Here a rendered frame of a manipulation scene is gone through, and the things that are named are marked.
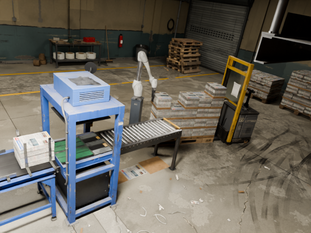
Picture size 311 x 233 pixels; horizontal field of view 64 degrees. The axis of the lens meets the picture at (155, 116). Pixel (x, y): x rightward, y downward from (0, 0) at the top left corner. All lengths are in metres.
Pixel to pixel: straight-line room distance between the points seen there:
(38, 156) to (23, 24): 7.42
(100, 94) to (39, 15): 7.52
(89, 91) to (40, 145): 0.84
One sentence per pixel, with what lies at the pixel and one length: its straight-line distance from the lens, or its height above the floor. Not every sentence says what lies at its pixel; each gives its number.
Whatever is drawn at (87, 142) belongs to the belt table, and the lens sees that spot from 3.65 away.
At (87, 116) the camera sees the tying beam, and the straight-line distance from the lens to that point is 2.79.
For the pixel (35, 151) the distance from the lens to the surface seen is 3.18.
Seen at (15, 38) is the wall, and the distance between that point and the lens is 10.17.
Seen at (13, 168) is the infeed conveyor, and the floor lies 0.80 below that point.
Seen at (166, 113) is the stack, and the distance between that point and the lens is 4.92.
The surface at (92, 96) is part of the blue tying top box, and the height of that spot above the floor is 1.63.
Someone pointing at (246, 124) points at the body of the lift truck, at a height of 0.52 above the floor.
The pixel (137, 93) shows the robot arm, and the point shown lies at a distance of 4.67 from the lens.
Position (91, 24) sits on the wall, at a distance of 11.01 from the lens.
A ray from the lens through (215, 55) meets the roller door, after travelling 12.61.
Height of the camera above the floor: 2.72
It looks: 25 degrees down
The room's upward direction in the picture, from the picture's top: 9 degrees clockwise
